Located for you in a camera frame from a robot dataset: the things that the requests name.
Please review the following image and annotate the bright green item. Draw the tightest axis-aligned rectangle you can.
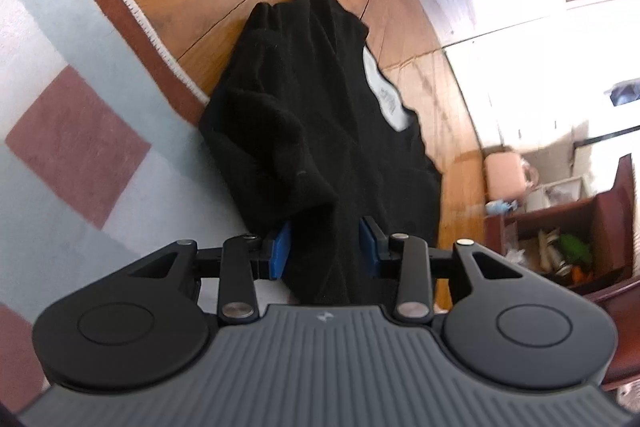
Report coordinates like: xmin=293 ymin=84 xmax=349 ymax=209
xmin=557 ymin=234 xmax=593 ymax=268

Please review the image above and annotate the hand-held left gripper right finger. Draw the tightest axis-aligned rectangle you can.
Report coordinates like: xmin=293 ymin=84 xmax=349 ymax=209
xmin=359 ymin=215 xmax=533 ymax=323

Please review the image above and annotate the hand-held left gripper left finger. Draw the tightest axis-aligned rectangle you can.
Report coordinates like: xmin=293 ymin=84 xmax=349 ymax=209
xmin=127 ymin=222 xmax=293 ymax=325

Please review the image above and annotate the dark wooden shelf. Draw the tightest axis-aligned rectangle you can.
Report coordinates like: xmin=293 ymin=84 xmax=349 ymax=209
xmin=482 ymin=154 xmax=640 ymax=303

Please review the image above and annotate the checked rug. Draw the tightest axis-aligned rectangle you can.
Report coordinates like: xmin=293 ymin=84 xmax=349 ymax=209
xmin=0 ymin=0 xmax=291 ymax=418

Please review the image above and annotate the pink box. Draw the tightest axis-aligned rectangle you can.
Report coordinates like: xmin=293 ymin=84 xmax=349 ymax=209
xmin=482 ymin=151 xmax=538 ymax=202

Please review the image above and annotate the dark red wooden chair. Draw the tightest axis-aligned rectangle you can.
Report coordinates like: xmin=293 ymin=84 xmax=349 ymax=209
xmin=582 ymin=274 xmax=640 ymax=383

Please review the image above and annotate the black sweater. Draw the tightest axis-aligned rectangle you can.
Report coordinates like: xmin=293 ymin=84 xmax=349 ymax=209
xmin=199 ymin=0 xmax=443 ymax=305

